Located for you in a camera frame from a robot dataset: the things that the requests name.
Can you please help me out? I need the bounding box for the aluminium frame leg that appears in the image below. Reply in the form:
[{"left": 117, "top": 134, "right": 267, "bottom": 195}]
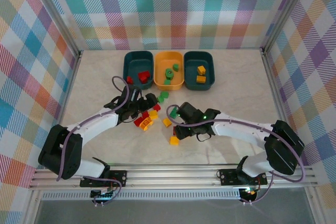
[
  {"left": 304, "top": 187, "right": 328, "bottom": 224},
  {"left": 23, "top": 189, "right": 44, "bottom": 224}
]

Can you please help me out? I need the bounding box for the slotted grey cable duct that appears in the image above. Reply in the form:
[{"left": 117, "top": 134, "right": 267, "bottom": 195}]
[{"left": 41, "top": 191, "right": 242, "bottom": 200}]

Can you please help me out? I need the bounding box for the aluminium side rail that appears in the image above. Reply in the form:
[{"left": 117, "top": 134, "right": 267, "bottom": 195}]
[{"left": 261, "top": 48, "right": 302, "bottom": 167}]

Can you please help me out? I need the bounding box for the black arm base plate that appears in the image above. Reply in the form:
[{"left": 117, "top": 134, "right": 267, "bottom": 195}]
[
  {"left": 218, "top": 168, "right": 268, "bottom": 186},
  {"left": 79, "top": 170, "right": 128, "bottom": 188}
]

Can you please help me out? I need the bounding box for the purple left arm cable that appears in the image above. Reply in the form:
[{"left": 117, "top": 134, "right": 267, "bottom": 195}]
[{"left": 56, "top": 76, "right": 132, "bottom": 206}]

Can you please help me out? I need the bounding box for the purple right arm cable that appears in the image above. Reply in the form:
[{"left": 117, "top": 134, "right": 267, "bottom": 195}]
[{"left": 167, "top": 104, "right": 307, "bottom": 205}]

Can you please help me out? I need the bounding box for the wide aluminium mounting rail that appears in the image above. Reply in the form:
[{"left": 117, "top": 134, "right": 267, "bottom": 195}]
[{"left": 28, "top": 163, "right": 320, "bottom": 191}]

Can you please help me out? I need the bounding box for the aluminium frame post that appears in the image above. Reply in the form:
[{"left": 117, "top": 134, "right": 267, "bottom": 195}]
[
  {"left": 31, "top": 0, "right": 81, "bottom": 57},
  {"left": 261, "top": 0, "right": 314, "bottom": 54}
]

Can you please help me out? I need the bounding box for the teal plastic bin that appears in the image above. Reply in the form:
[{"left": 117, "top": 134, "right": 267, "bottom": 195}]
[
  {"left": 183, "top": 51, "right": 216, "bottom": 91},
  {"left": 123, "top": 50, "right": 154, "bottom": 90}
]

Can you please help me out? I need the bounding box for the small controller board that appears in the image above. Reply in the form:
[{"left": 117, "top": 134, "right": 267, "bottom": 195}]
[
  {"left": 240, "top": 187, "right": 259, "bottom": 200},
  {"left": 90, "top": 188, "right": 116, "bottom": 200}
]

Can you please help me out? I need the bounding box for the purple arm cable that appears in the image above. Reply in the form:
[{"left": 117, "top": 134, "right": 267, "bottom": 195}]
[
  {"left": 56, "top": 76, "right": 132, "bottom": 206},
  {"left": 167, "top": 104, "right": 307, "bottom": 205}
]

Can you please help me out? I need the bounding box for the yellow printed lego brick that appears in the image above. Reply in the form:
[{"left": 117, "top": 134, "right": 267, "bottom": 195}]
[{"left": 139, "top": 118, "right": 154, "bottom": 131}]

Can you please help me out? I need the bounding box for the yellow plastic bin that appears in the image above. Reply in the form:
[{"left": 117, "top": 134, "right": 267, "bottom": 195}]
[{"left": 153, "top": 51, "right": 184, "bottom": 91}]

